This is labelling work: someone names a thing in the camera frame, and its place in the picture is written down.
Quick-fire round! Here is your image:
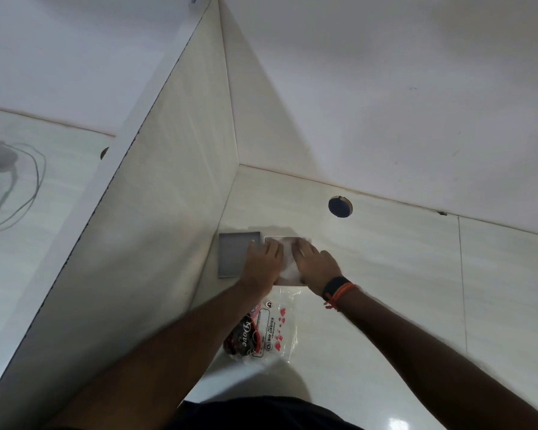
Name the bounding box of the person's right hand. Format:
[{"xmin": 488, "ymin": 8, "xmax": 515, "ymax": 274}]
[{"xmin": 293, "ymin": 239, "xmax": 342, "ymax": 297}]

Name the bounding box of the blue round cable grommet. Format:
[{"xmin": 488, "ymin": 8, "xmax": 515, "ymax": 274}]
[{"xmin": 328, "ymin": 196, "xmax": 354, "ymax": 219}]

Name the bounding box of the orange thread bracelet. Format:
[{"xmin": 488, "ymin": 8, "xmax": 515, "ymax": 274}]
[{"xmin": 325, "ymin": 283, "xmax": 357, "ymax": 312}]

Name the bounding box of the person's left hand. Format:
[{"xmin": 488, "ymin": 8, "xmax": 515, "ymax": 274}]
[{"xmin": 240, "ymin": 239, "xmax": 284, "ymax": 295}]

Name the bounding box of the clear plastic bag red print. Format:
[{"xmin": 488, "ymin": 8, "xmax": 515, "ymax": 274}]
[{"xmin": 223, "ymin": 286, "xmax": 304, "ymax": 364}]

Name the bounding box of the person's right forearm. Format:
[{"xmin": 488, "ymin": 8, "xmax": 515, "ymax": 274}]
[{"xmin": 334, "ymin": 288, "xmax": 538, "ymax": 430}]

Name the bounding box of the grey square lid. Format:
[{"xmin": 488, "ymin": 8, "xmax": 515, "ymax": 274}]
[{"xmin": 218, "ymin": 232, "xmax": 262, "ymax": 279}]

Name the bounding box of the white cable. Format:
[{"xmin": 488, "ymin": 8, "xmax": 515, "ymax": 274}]
[{"xmin": 0, "ymin": 139, "xmax": 47, "ymax": 234}]

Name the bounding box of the person's left forearm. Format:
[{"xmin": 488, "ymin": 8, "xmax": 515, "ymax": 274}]
[{"xmin": 56, "ymin": 282, "xmax": 275, "ymax": 430}]

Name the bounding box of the black wristband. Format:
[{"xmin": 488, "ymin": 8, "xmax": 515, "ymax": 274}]
[{"xmin": 321, "ymin": 276, "xmax": 351, "ymax": 303}]

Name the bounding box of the white box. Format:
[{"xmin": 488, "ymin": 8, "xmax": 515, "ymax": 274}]
[{"xmin": 264, "ymin": 236, "xmax": 313, "ymax": 287}]

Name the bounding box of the white desk divider panel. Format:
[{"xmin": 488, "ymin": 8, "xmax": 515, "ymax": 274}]
[{"xmin": 0, "ymin": 0, "xmax": 241, "ymax": 430}]

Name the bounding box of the person's black shirt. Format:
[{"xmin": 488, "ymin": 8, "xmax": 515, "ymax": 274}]
[{"xmin": 168, "ymin": 396, "xmax": 365, "ymax": 430}]

